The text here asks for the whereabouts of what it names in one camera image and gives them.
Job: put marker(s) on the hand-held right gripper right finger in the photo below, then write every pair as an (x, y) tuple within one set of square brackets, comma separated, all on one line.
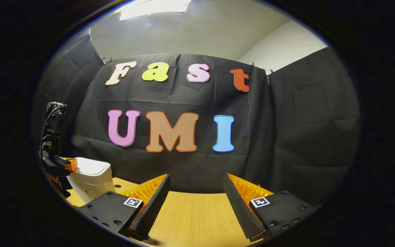
[(240, 209)]

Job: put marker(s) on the black backdrop cloth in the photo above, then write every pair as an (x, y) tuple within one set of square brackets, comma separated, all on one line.
[(286, 137)]

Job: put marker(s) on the white desktop garbage bin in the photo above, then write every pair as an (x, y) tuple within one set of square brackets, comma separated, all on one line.
[(91, 175)]

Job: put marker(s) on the wooden desktop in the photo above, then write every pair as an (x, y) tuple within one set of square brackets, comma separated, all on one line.
[(197, 219)]

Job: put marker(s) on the ceiling light panel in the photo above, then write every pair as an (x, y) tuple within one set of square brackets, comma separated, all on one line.
[(153, 8)]

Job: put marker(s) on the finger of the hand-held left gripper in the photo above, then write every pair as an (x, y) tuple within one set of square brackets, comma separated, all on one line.
[(71, 164)]

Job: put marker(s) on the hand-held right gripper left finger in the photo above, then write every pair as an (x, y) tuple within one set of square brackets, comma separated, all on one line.
[(151, 209)]

